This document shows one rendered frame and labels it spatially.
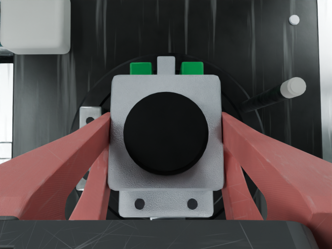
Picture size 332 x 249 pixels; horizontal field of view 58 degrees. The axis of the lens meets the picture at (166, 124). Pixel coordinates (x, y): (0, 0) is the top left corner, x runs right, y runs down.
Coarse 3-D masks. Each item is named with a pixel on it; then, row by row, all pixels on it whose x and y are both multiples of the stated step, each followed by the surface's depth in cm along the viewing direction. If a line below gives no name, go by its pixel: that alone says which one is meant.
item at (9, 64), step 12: (0, 48) 26; (0, 60) 30; (12, 60) 30; (0, 72) 29; (12, 72) 29; (0, 84) 29; (12, 84) 29; (0, 96) 29; (0, 108) 29; (0, 120) 28; (0, 132) 28
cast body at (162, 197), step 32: (160, 64) 16; (128, 96) 12; (160, 96) 11; (192, 96) 12; (128, 128) 10; (160, 128) 10; (192, 128) 10; (128, 160) 11; (160, 160) 10; (192, 160) 10; (128, 192) 14; (160, 192) 14; (192, 192) 14
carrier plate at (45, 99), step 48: (96, 0) 24; (144, 0) 24; (192, 0) 24; (240, 0) 24; (288, 0) 24; (96, 48) 23; (144, 48) 23; (192, 48) 23; (240, 48) 23; (288, 48) 23; (48, 96) 23; (288, 144) 23
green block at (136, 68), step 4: (132, 64) 16; (136, 64) 16; (140, 64) 16; (144, 64) 16; (148, 64) 16; (132, 68) 16; (136, 68) 16; (140, 68) 16; (144, 68) 16; (148, 68) 16; (152, 68) 17; (132, 72) 16; (136, 72) 16; (140, 72) 16; (144, 72) 16; (148, 72) 16; (152, 72) 17
